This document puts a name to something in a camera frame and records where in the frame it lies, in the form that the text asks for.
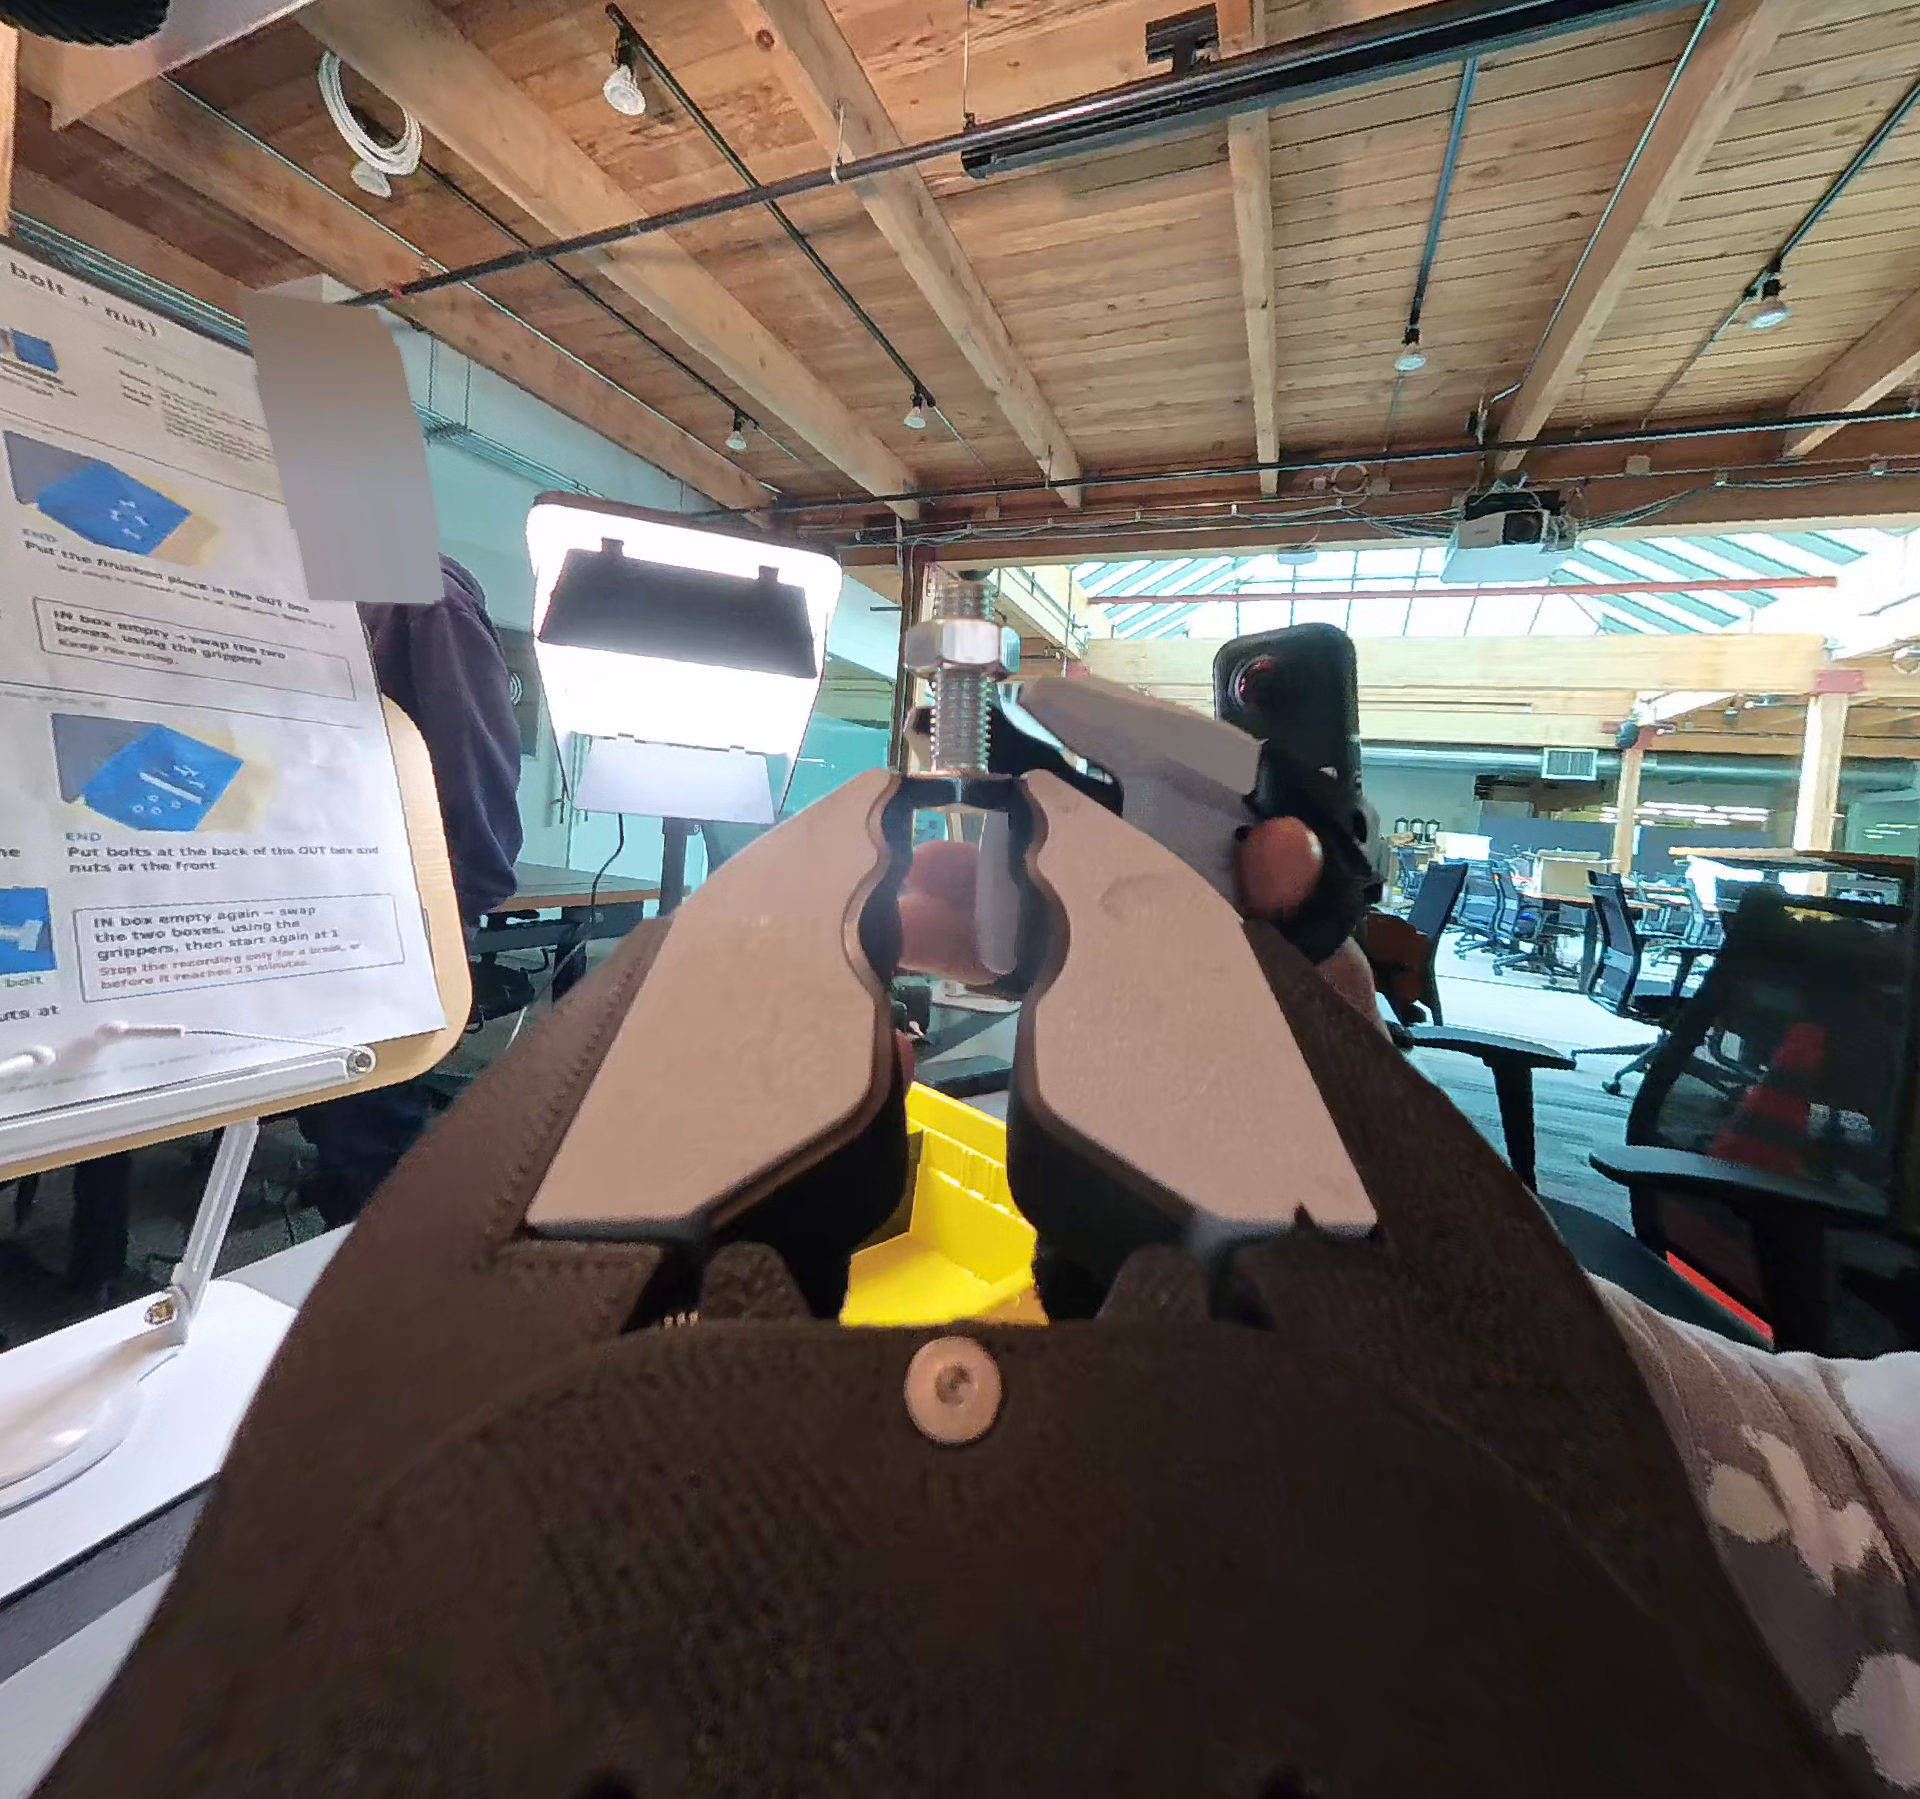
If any silver hex bolt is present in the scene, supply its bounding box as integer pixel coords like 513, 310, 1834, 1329
900, 576, 1030, 814

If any ceiling projector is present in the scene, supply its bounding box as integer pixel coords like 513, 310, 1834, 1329
1438, 480, 1579, 590

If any black mesh chair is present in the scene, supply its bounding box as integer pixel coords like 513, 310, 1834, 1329
1588, 881, 1920, 1361

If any white document stand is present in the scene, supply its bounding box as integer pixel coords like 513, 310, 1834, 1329
0, 1038, 380, 1519

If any LED light panel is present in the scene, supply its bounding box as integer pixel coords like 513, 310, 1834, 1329
522, 488, 846, 830

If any yellow plastic bin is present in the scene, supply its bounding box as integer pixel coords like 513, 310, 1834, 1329
837, 1077, 1048, 1332

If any wooden document board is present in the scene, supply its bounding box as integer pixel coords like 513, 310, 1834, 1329
0, 696, 475, 1188

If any person's right hand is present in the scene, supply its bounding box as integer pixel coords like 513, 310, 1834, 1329
895, 813, 1385, 1029

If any silver hex nut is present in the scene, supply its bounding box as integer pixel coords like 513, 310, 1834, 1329
904, 616, 1022, 679

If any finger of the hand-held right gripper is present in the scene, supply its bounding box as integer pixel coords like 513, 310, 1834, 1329
989, 671, 1272, 919

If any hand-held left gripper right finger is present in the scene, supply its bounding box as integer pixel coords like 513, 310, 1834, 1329
992, 771, 1380, 1242

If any white cable coil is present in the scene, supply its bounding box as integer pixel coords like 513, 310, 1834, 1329
316, 47, 428, 200

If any person's right forearm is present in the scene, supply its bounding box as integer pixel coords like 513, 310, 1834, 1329
1588, 1274, 1920, 1799

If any printed instruction sheet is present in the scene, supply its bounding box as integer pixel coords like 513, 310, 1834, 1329
0, 236, 449, 1129

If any black ceiling rail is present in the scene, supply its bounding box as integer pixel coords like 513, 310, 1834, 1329
958, 0, 1920, 185

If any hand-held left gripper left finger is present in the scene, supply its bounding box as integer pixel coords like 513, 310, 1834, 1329
525, 767, 915, 1283

